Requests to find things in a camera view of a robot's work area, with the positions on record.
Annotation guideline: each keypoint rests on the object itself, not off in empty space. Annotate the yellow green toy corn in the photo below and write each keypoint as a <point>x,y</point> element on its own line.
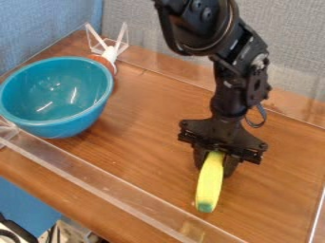
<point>208,182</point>

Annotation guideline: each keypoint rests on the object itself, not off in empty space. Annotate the clear acrylic barrier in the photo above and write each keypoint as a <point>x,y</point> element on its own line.
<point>297,96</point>
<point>168,219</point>

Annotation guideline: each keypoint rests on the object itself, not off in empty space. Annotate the clear acrylic back barrier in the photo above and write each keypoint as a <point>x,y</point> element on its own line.
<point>297,96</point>

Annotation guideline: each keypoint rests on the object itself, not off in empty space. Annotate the orange white toy object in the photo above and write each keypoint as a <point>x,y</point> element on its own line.
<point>105,59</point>

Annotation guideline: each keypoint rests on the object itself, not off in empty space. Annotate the blue bowl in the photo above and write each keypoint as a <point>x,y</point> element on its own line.
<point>53,98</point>

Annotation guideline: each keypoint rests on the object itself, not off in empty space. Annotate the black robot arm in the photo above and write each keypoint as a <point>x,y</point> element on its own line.
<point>206,28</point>

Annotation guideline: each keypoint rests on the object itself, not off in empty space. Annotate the clear acrylic front barrier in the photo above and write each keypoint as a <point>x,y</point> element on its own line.
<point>168,219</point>

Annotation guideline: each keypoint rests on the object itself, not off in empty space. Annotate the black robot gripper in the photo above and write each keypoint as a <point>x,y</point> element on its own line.
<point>215,134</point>

